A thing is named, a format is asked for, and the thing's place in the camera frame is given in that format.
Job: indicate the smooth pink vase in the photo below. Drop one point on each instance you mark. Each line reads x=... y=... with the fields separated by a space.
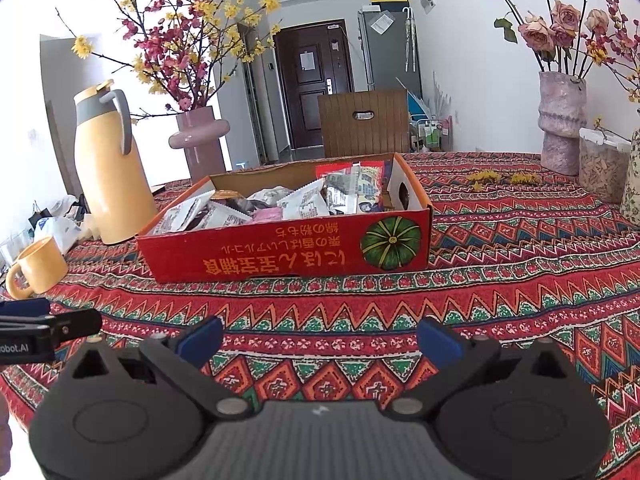
x=200 y=155

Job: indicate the white umbrella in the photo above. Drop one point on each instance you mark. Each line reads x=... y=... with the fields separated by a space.
x=410 y=40

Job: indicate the red cardboard box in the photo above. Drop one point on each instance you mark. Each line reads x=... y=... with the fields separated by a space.
x=300 y=255

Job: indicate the clear jar of seeds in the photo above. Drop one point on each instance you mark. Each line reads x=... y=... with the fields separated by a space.
x=602 y=175

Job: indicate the dark brown door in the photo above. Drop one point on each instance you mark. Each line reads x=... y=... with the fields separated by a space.
x=310 y=110

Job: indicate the yellow thermos jug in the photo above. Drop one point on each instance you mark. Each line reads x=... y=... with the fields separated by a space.
x=115 y=185

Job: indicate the fallen yellow petals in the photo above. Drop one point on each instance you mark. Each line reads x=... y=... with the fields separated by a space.
x=485 y=176

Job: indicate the floral ceramic vase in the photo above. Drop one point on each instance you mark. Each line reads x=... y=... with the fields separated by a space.
x=632 y=180

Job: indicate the pink and yellow blossom branches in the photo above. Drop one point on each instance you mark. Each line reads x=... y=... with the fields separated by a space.
x=190 y=60

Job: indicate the red blue cartoon snack packet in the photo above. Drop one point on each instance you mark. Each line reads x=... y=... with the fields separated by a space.
x=370 y=190

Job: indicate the pile of snack packets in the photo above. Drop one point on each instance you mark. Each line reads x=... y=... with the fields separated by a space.
x=225 y=215

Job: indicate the white feather decoration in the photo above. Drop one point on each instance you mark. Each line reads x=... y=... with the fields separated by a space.
x=440 y=100

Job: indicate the dried rose bouquet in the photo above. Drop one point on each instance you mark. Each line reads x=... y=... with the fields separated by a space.
x=537 y=30

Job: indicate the textured pink vase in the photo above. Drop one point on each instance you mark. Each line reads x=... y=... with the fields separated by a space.
x=562 y=130

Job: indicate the crumpled beige tissue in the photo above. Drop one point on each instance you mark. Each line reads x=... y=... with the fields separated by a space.
x=92 y=227

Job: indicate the patterned red tablecloth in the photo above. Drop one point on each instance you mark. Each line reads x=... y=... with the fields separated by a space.
x=500 y=285

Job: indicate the grey refrigerator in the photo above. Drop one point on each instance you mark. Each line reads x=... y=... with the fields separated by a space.
x=385 y=60

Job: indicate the white plastic bag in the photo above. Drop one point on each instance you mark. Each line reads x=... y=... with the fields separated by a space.
x=60 y=232

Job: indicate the small storage cart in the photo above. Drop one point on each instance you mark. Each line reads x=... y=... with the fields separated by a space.
x=430 y=135

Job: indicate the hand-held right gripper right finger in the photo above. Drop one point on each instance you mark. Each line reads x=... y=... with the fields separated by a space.
x=435 y=340

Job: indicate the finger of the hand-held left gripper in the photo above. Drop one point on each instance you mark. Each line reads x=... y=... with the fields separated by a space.
x=75 y=325
x=25 y=307

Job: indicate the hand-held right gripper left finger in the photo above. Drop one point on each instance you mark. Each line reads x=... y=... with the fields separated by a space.
x=202 y=340

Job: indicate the silver foil snack packet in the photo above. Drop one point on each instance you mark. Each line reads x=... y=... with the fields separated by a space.
x=340 y=192

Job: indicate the wooden chair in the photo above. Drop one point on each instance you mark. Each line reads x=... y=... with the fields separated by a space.
x=340 y=135

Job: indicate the yellow mug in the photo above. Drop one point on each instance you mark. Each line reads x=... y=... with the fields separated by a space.
x=42 y=265

